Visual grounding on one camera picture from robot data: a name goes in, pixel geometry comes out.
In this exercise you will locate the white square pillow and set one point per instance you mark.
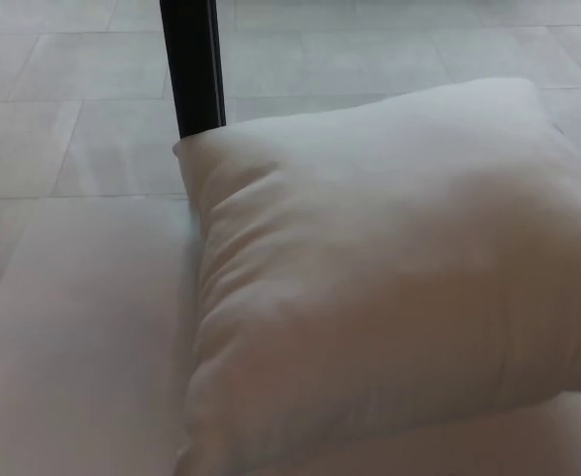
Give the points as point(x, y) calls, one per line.
point(380, 277)

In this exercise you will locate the black metal post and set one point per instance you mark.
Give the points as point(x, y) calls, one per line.
point(194, 64)

